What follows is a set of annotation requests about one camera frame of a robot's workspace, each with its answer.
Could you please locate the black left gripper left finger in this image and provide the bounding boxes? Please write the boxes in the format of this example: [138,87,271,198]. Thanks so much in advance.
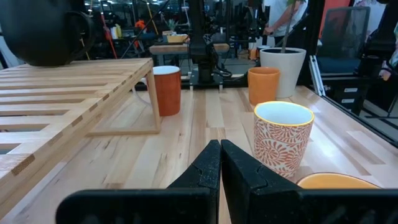
[55,139,221,224]

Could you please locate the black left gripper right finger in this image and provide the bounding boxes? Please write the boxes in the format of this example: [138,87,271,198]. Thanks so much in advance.
[221,139,398,224]

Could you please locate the yellow-orange patterned mug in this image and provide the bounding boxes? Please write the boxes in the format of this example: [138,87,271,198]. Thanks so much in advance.
[296,172,382,190]

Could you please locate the red-orange mug white inside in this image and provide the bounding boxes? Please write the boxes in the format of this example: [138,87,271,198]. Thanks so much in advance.
[133,65,182,118]

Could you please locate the plain orange mug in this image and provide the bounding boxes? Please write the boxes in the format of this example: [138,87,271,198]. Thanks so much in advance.
[248,67,281,106]

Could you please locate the black drawer cabinet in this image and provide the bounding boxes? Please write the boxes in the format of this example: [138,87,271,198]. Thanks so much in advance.
[326,77,371,116]

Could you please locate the white plant pot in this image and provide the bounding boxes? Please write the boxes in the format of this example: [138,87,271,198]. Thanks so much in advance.
[259,47,307,99]

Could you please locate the wooden background table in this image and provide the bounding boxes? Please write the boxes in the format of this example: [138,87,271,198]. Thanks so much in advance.
[149,42,230,57]

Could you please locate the yellow box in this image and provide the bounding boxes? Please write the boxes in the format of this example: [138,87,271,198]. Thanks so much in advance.
[167,34,189,44]

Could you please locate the black office chair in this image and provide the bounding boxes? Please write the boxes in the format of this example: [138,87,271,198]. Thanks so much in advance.
[317,6,371,75]

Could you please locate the slatted wooden rack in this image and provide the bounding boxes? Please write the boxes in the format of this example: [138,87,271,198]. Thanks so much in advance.
[0,57,162,215]

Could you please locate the person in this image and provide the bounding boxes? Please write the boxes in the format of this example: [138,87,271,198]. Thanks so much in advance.
[263,0,308,46]
[379,21,398,82]

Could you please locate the black mug red inside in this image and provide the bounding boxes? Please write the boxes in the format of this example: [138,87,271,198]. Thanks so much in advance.
[0,0,96,67]

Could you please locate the black aluminium table frame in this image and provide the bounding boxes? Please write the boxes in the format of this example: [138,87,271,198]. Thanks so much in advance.
[306,0,398,149]

